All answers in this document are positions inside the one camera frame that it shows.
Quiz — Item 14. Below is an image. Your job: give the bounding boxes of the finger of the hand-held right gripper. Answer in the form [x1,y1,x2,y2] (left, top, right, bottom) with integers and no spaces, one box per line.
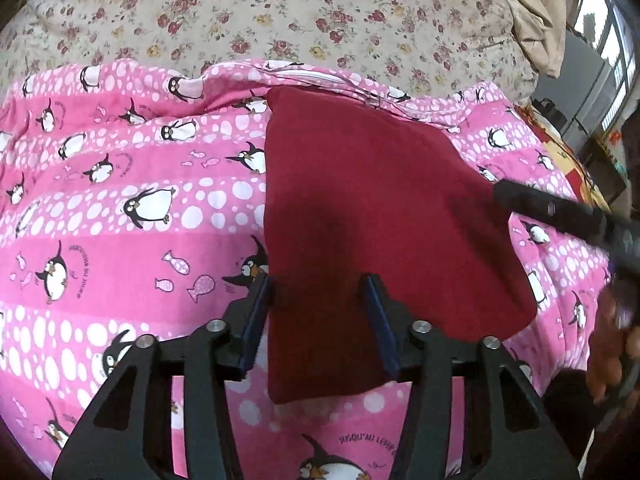
[491,179,610,247]

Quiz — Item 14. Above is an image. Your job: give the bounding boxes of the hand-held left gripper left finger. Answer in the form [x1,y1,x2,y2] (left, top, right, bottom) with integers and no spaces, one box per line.
[51,275,273,480]

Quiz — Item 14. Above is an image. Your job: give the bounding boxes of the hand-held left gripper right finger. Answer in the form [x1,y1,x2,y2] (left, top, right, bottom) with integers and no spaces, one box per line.
[361,274,581,480]

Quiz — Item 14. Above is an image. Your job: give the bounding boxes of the dark red garment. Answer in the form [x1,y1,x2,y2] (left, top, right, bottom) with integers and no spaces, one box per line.
[262,85,540,406]

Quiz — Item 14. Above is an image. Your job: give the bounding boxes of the person's right hand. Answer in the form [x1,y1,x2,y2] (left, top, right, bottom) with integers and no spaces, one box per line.
[584,282,640,407]

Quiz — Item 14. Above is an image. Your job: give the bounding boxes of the orange patterned sheet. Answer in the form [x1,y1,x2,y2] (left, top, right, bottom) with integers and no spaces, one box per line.
[517,104,613,213]

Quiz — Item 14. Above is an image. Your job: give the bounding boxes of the grey cabinet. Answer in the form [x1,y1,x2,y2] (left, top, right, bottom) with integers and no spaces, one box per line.
[530,24,617,137]

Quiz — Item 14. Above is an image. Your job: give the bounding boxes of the window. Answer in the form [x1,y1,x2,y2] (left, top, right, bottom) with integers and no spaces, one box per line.
[574,0,637,132]

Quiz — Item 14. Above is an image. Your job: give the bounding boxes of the pink penguin print blanket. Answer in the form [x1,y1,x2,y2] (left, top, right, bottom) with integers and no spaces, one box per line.
[0,57,618,480]

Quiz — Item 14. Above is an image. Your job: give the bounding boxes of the beige curtain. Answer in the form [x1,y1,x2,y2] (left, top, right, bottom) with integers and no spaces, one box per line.
[474,0,570,79]

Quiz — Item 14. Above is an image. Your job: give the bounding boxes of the floral cream quilt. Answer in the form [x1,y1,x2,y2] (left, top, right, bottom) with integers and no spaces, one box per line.
[0,0,541,106]

